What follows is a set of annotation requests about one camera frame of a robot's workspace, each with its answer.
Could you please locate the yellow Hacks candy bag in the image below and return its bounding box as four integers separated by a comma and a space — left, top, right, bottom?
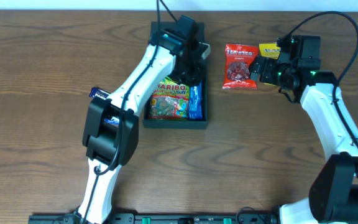
259, 42, 282, 86

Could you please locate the red Hacks candy bag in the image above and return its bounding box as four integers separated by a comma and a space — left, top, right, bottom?
223, 44, 259, 89

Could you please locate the Haribo Worms Zourr bag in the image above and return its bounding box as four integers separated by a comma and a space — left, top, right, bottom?
148, 78, 190, 120

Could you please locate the blue Eclipse mints tin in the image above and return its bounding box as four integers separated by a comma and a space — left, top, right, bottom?
104, 117, 120, 126

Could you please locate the Dairy Milk chocolate bar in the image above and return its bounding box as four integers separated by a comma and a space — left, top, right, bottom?
89, 87, 110, 100

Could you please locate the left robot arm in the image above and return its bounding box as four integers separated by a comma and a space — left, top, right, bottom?
76, 15, 210, 223

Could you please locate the dark green open box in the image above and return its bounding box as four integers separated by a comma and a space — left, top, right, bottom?
142, 21, 208, 129

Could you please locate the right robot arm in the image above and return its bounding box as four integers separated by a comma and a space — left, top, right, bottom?
249, 35, 358, 223

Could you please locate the blue wafer snack wrapper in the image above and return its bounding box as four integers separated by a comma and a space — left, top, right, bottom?
188, 83, 203, 120

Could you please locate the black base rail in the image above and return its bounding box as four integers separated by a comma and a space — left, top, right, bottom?
27, 213, 280, 224

